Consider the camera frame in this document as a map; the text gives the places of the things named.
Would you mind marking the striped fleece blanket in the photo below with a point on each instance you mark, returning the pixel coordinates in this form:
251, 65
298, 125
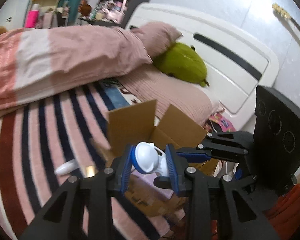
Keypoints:
38, 138

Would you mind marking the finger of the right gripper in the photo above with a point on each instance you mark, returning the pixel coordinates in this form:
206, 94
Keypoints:
239, 139
212, 151

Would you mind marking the yellow top cabinet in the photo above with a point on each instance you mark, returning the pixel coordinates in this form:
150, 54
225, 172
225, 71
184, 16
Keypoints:
44, 5

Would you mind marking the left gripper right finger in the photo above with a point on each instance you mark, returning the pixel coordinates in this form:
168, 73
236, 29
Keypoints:
221, 199

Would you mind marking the cardboard box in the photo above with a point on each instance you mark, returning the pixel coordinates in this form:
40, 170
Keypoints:
135, 124

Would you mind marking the white double-dome case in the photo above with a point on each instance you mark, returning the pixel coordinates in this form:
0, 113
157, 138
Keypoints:
148, 159

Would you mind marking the white oval object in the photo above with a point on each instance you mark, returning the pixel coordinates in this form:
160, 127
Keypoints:
66, 168

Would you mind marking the pink pillow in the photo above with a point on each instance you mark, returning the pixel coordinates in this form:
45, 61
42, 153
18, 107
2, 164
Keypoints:
157, 37

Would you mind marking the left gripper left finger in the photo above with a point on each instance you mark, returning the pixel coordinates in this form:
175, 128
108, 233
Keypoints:
81, 209

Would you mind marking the brown plush toy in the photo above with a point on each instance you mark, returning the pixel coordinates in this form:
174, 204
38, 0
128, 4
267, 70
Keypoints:
84, 8

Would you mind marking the guitar neck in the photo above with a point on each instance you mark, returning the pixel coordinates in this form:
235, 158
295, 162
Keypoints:
284, 14

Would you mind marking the pink grey patchwork duvet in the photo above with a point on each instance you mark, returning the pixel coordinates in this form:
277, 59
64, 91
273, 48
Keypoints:
38, 63

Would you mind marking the pink bag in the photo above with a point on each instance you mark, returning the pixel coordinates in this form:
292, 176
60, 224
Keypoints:
32, 16

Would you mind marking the white bed headboard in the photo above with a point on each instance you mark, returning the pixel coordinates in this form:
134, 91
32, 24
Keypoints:
236, 61

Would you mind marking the green plush toy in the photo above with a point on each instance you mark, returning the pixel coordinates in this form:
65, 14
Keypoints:
182, 62

